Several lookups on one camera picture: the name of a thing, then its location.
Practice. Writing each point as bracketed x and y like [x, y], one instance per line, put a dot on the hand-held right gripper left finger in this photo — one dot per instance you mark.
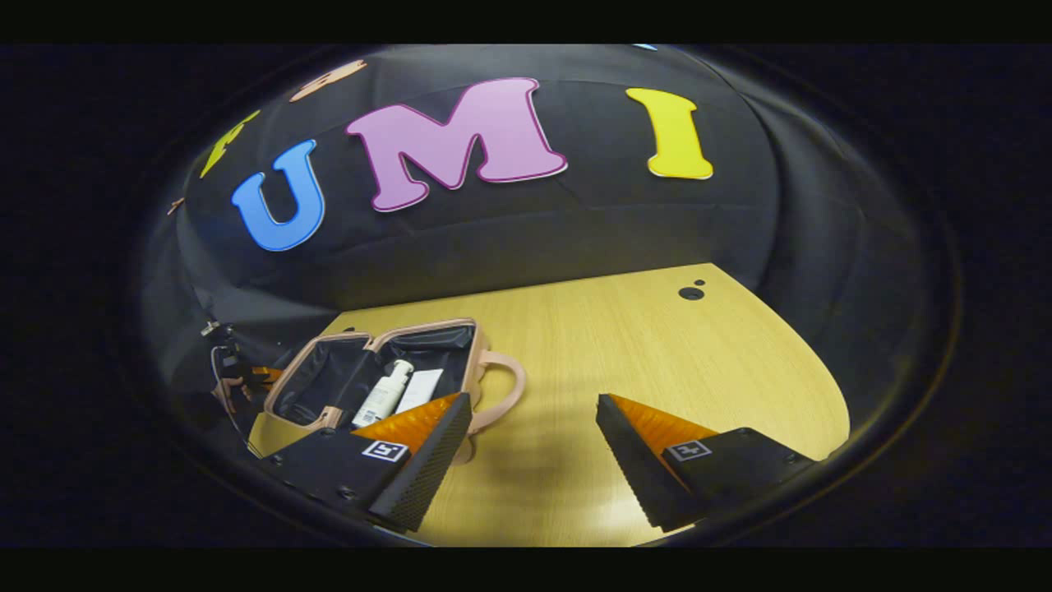
[423, 477]

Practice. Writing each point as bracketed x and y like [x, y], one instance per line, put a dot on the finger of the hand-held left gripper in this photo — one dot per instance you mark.
[267, 376]

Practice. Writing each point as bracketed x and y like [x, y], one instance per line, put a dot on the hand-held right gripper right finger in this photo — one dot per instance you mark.
[633, 469]

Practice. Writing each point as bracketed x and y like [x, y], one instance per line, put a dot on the pink suitcase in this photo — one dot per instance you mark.
[329, 378]

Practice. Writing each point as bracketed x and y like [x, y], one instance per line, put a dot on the white pump bottle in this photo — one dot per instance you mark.
[380, 399]

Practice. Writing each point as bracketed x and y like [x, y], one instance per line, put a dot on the black backdrop cloth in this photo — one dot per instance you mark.
[534, 238]

